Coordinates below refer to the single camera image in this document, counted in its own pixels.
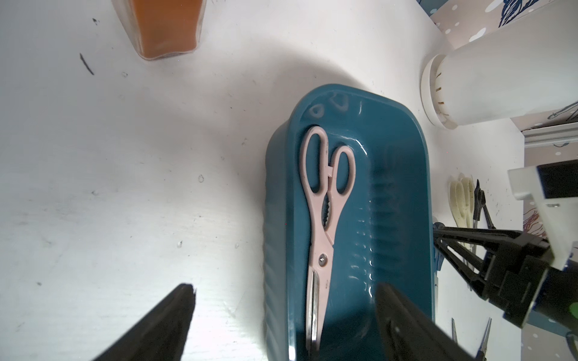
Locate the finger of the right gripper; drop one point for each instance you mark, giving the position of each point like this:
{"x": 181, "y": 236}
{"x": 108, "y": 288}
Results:
{"x": 473, "y": 269}
{"x": 474, "y": 236}

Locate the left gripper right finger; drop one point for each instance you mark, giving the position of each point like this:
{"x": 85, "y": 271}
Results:
{"x": 409, "y": 334}

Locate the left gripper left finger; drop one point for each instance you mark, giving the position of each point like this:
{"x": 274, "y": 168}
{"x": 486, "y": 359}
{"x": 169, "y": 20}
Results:
{"x": 162, "y": 333}

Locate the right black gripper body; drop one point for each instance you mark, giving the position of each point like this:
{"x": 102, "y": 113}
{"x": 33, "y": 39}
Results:
{"x": 518, "y": 278}

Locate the cream kitchen scissors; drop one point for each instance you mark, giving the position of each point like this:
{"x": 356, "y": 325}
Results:
{"x": 461, "y": 201}

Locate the teal plastic storage box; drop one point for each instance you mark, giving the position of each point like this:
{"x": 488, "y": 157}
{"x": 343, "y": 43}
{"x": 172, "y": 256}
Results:
{"x": 383, "y": 236}

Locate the pink kitchen scissors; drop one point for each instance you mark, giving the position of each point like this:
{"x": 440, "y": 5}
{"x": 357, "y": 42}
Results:
{"x": 337, "y": 174}

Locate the small black scissors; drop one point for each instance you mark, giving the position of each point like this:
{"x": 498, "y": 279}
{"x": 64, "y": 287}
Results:
{"x": 480, "y": 207}
{"x": 482, "y": 350}

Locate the small black scissors back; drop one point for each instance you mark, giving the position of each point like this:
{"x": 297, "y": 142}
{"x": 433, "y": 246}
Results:
{"x": 480, "y": 207}

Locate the white utensil holder cup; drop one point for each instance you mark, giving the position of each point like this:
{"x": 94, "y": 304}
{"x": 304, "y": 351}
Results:
{"x": 528, "y": 66}

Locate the orange spice bottle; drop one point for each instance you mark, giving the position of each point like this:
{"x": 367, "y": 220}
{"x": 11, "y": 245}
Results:
{"x": 161, "y": 28}

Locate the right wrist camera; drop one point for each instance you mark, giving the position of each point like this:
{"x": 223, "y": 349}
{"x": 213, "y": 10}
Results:
{"x": 553, "y": 189}

